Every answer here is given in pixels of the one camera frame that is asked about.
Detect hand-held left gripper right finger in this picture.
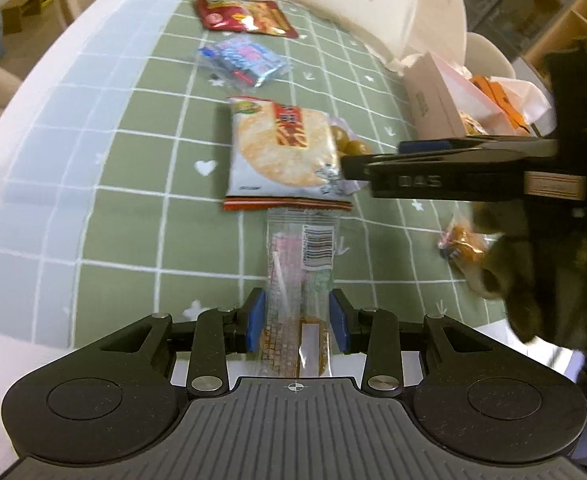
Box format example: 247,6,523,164
329,289,499,398

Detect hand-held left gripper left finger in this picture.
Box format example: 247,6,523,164
98,288,267,398

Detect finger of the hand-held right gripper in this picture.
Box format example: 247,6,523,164
341,151,524,181
397,137,557,153

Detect pink cardboard box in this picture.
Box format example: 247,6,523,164
404,52,554,141

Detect clear brown patterned snack packet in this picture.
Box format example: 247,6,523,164
265,208,341,378

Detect green olive packet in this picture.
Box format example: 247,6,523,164
328,117,374,158

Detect small orange candy packet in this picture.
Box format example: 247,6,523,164
438,215,489,266

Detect rice cracker packet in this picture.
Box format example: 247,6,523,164
222,96,353,213

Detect blue snack packet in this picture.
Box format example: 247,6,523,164
196,36,292,90

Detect red snack packet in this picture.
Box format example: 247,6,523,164
194,0,299,39

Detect orange tissue box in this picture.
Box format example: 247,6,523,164
468,74,559,136

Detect wooden shelf unit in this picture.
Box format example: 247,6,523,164
523,0,587,76

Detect printed mesh food cover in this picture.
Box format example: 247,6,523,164
184,0,467,68

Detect glass cabinet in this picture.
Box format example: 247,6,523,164
456,0,587,51

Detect green checked tablecloth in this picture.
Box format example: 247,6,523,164
0,0,514,381

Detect brown cardboard box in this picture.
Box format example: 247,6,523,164
1,0,44,36

